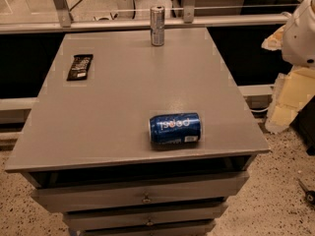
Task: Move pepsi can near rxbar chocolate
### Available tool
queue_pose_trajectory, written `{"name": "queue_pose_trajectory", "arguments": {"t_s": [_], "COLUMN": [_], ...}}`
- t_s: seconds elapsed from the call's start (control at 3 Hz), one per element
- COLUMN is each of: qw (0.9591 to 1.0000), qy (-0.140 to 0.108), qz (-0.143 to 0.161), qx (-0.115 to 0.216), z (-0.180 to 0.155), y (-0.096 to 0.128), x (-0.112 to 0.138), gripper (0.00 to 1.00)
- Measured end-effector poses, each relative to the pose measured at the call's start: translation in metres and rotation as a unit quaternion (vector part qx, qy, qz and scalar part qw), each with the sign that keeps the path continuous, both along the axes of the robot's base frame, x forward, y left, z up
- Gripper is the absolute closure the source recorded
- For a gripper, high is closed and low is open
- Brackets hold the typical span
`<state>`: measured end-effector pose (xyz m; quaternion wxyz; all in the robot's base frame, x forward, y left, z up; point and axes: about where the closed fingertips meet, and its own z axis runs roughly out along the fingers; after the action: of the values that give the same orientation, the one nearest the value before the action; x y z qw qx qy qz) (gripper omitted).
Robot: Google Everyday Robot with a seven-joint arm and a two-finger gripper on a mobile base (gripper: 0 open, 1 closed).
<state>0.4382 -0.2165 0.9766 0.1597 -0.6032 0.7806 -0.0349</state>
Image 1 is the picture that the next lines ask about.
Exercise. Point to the grey drawer cabinet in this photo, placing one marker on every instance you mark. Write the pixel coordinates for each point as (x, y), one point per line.
(96, 131)

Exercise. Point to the bottom grey drawer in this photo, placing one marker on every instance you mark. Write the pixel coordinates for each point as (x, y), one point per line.
(188, 228)

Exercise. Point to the middle grey drawer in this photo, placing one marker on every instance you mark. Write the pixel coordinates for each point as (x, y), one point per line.
(148, 216)

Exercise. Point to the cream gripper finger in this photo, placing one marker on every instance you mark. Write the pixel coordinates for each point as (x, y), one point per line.
(274, 41)
(291, 93)

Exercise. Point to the black caster wheel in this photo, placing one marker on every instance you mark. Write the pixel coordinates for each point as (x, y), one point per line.
(309, 195)

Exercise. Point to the black rxbar chocolate bar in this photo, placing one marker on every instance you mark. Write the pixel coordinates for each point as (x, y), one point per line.
(80, 67)

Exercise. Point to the grey drawer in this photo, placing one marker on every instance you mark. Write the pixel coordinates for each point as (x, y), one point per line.
(148, 216)
(137, 193)
(188, 228)

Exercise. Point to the top grey drawer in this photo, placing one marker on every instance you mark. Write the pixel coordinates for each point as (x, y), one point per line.
(137, 193)

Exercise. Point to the blue pepsi can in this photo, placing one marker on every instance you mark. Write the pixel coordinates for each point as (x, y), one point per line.
(179, 128)

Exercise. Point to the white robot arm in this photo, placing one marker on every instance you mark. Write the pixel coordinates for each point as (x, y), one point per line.
(299, 36)

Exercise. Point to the silver tall energy drink can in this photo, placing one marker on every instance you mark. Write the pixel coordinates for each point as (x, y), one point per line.
(157, 25)

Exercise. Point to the metal window frame rail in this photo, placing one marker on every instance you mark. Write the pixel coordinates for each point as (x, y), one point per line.
(42, 16)

